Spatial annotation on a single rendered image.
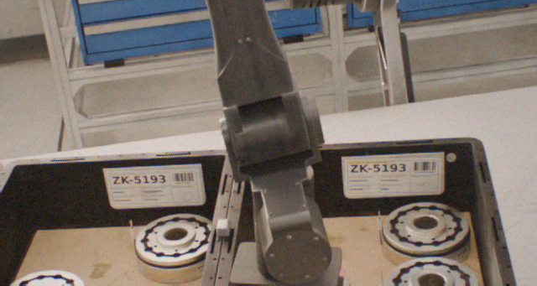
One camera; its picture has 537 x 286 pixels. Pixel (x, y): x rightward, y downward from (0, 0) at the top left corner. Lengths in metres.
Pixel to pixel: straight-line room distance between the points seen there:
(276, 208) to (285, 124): 0.07
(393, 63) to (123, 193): 0.81
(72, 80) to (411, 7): 1.04
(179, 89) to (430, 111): 1.87
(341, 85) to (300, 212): 2.32
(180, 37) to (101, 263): 1.83
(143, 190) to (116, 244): 0.08
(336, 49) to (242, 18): 2.26
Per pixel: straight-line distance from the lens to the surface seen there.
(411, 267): 1.17
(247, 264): 0.99
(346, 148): 1.26
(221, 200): 1.18
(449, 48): 3.71
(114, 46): 3.07
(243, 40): 0.85
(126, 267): 1.27
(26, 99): 3.71
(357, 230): 1.28
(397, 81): 1.98
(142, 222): 1.34
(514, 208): 1.55
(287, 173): 0.89
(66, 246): 1.33
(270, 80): 0.86
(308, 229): 0.85
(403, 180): 1.28
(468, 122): 1.78
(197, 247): 1.23
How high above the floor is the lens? 1.56
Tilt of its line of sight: 29 degrees down
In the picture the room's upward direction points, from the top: 6 degrees counter-clockwise
